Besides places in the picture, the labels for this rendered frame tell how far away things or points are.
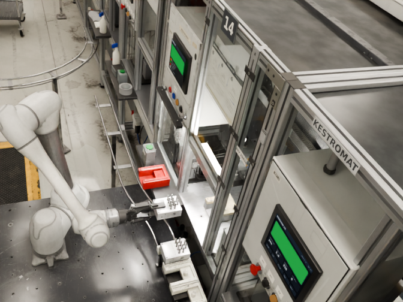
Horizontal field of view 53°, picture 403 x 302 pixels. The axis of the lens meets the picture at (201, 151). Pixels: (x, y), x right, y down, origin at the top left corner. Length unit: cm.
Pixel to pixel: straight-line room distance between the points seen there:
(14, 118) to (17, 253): 83
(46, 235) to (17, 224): 38
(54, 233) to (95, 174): 158
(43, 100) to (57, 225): 63
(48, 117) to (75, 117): 237
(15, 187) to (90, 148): 76
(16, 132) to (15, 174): 191
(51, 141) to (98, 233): 52
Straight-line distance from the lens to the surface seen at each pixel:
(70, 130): 415
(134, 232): 241
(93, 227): 180
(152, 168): 236
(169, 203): 206
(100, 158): 383
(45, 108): 193
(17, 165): 382
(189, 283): 201
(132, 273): 226
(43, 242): 220
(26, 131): 186
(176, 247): 206
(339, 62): 148
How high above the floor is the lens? 260
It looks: 41 degrees down
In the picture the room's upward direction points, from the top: 12 degrees clockwise
